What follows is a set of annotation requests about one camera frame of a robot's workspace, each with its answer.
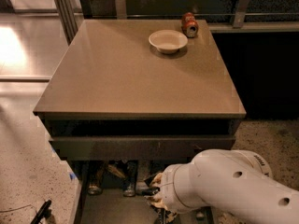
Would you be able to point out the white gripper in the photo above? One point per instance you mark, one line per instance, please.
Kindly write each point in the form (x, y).
(170, 186)

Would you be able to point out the blue chip bag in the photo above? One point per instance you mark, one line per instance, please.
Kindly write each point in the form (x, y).
(164, 215)

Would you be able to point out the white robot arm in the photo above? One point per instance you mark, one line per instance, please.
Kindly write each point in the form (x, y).
(235, 181)

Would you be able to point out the dark can in drawer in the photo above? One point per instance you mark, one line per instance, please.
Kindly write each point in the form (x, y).
(129, 181)

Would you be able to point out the open middle drawer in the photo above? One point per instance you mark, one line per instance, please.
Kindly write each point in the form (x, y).
(112, 208)

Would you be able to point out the clear plastic bottle in drawer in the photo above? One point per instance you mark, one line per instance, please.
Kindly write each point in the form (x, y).
(200, 215)

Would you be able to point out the brown snack bag in drawer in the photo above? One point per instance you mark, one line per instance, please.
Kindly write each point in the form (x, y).
(115, 171)

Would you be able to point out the brown bottle in drawer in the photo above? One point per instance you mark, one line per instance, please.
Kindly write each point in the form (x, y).
(96, 172)

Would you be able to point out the closed dark top drawer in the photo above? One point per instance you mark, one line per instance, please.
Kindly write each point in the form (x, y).
(137, 148)

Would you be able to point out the blue tape piece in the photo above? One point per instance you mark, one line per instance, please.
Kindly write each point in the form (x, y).
(72, 176)

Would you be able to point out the black tool on floor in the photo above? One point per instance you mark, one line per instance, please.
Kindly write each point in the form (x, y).
(43, 212)

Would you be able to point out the white bowl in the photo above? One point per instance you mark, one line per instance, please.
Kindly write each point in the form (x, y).
(168, 41)

